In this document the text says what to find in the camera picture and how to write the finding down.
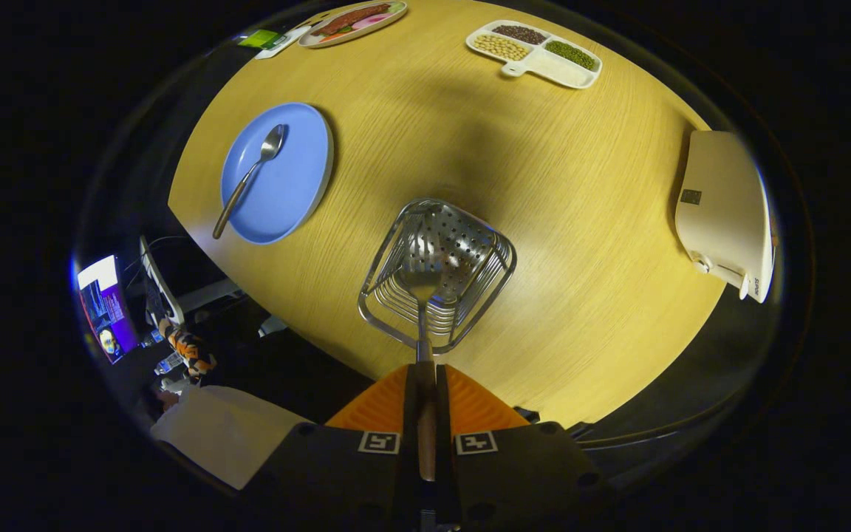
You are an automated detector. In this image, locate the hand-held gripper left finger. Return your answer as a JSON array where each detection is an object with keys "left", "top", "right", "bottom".
[{"left": 245, "top": 362, "right": 423, "bottom": 532}]

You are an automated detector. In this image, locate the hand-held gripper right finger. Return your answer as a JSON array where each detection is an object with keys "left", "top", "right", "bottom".
[{"left": 433, "top": 364, "right": 618, "bottom": 532}]

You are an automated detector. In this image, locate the wooden handle fork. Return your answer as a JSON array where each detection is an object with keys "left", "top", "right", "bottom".
[{"left": 394, "top": 251, "right": 447, "bottom": 482}]

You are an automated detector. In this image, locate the wooden handle spoon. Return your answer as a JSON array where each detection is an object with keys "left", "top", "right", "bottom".
[{"left": 212, "top": 123, "right": 287, "bottom": 240}]

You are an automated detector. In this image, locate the white cloth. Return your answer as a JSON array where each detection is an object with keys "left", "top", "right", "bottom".
[{"left": 151, "top": 384, "right": 315, "bottom": 491}]

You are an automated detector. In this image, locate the tiger striped plush toy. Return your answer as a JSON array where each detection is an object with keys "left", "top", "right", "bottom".
[{"left": 158, "top": 318, "right": 218, "bottom": 376}]

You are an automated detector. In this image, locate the blue plate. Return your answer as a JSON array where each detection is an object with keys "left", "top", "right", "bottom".
[{"left": 220, "top": 102, "right": 335, "bottom": 245}]

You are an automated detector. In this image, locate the computer monitor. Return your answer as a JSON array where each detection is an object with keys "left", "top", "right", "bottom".
[{"left": 75, "top": 255, "right": 140, "bottom": 365}]

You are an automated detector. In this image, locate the white toaster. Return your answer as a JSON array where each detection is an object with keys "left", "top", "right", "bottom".
[{"left": 674, "top": 130, "right": 776, "bottom": 304}]

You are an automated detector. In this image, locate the white divided dish of beans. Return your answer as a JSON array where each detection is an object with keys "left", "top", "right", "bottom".
[{"left": 465, "top": 20, "right": 604, "bottom": 90}]

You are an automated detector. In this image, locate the black backdrop cloth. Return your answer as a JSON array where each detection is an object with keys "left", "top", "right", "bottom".
[{"left": 75, "top": 30, "right": 256, "bottom": 252}]

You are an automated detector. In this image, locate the white square coaster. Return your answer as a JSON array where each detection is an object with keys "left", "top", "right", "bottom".
[{"left": 254, "top": 26, "right": 312, "bottom": 60}]

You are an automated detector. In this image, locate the plate of meat and vegetables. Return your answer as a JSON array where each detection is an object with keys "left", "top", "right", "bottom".
[{"left": 298, "top": 0, "right": 409, "bottom": 49}]

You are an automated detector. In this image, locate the green label water bottle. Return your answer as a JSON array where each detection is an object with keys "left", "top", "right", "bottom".
[{"left": 237, "top": 28, "right": 286, "bottom": 51}]

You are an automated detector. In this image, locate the metal wire cutlery basket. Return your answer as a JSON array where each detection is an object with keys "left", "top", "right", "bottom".
[{"left": 357, "top": 197, "right": 518, "bottom": 355}]

